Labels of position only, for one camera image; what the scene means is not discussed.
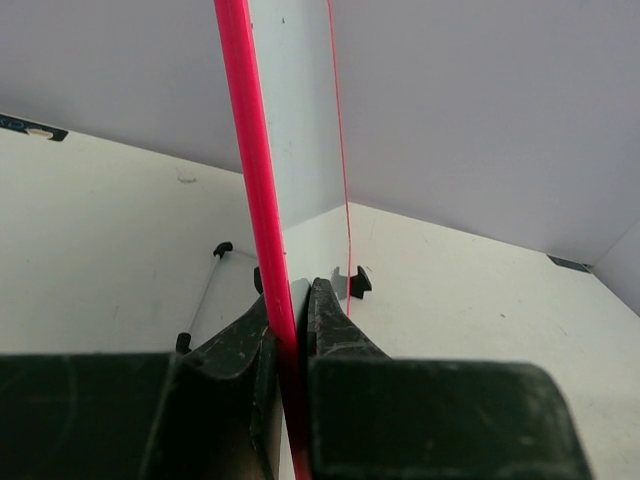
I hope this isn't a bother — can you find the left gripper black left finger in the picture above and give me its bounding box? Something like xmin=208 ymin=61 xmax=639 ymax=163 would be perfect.
xmin=1 ymin=299 xmax=280 ymax=479

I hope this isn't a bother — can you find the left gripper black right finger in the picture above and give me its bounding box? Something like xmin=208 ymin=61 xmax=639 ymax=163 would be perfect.
xmin=306 ymin=278 xmax=593 ymax=479

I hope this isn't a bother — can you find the pink framed whiteboard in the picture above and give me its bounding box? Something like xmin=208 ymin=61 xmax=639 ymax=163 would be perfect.
xmin=215 ymin=1 xmax=351 ymax=479

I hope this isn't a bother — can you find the right blue table label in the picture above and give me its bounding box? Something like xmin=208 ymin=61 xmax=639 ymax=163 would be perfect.
xmin=548 ymin=255 xmax=590 ymax=273

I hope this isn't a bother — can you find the blue table label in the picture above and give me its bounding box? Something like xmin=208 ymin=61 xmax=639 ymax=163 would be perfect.
xmin=0 ymin=113 xmax=69 ymax=142
xmin=548 ymin=255 xmax=590 ymax=273

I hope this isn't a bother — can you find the left blue table label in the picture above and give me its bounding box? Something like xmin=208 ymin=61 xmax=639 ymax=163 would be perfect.
xmin=0 ymin=113 xmax=69 ymax=142

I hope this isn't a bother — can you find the black wire board stand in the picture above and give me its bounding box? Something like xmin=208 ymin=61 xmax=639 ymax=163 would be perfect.
xmin=174 ymin=241 xmax=375 ymax=354

